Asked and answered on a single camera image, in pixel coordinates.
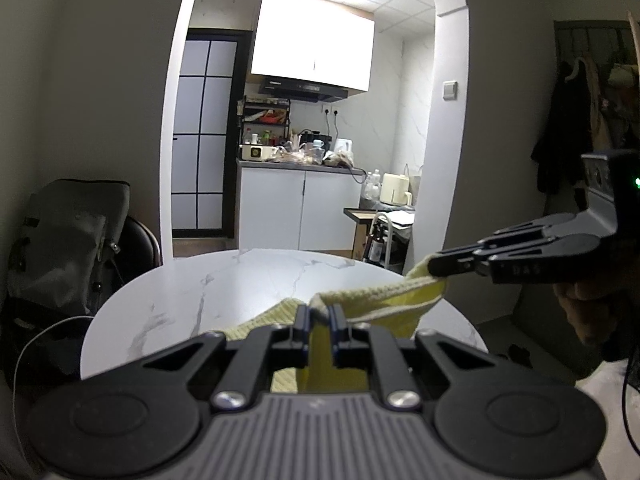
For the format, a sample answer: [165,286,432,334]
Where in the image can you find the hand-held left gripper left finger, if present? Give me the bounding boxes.
[142,305,312,409]

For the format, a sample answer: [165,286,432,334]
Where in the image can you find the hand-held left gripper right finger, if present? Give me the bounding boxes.
[328,305,501,410]

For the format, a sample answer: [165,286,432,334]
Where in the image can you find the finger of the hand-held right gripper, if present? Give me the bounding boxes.
[477,212,597,252]
[429,236,604,286]

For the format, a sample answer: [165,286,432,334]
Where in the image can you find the yellow knitted towel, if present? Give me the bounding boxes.
[222,255,449,394]

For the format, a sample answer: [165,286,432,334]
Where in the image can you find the person's right hand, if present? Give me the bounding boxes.
[553,280,618,347]

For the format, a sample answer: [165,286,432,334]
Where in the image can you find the dark hanging coat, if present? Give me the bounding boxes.
[530,59,602,196]

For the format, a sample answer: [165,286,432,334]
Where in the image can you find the dark slipper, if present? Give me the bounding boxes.
[507,343,534,366]

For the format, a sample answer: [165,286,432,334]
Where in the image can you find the brown glass bottle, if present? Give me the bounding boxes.
[368,222,389,264]

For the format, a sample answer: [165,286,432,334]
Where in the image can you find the white lower cabinet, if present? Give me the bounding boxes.
[235,159,367,257]

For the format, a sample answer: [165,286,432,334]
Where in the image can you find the white cabinet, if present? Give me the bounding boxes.
[250,0,376,94]
[235,159,367,257]

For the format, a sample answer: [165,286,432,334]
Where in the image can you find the cream countertop appliance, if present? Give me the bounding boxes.
[380,172,414,207]

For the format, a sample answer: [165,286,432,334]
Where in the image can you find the clear plastic bottles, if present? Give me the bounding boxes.
[360,169,384,204]

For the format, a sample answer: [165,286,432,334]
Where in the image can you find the plastic bags of food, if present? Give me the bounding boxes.
[269,147,324,165]

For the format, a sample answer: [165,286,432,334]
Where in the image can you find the black chair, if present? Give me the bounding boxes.
[120,215,164,287]

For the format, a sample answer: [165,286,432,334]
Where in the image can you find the white electric cooking pot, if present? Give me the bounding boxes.
[238,143,279,161]

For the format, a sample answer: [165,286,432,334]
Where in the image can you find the black coffee maker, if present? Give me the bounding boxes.
[299,129,334,151]

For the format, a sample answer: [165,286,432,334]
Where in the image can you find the black spice rack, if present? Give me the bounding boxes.
[239,95,292,147]

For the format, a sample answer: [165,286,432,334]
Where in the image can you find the black framed glass door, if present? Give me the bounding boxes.
[171,30,254,239]

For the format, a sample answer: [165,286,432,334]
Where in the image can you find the black range hood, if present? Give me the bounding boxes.
[257,77,350,104]

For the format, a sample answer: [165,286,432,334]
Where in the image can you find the grey backpack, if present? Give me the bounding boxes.
[7,178,131,317]

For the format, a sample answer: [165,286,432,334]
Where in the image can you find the white upper cabinet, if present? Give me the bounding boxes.
[250,0,376,94]

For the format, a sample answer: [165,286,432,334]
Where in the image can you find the black cable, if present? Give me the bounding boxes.
[619,359,640,462]

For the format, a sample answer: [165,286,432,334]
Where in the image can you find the white cable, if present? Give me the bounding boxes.
[12,314,96,461]

